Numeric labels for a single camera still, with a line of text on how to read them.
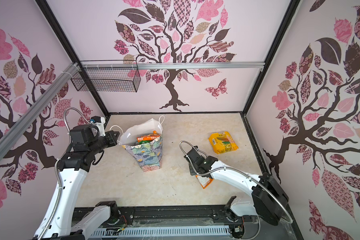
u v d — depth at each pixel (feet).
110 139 2.04
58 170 1.45
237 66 3.02
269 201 1.34
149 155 2.56
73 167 1.49
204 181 2.70
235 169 1.64
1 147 1.67
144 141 2.60
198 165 2.04
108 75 3.11
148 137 2.55
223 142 3.15
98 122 2.01
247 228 2.33
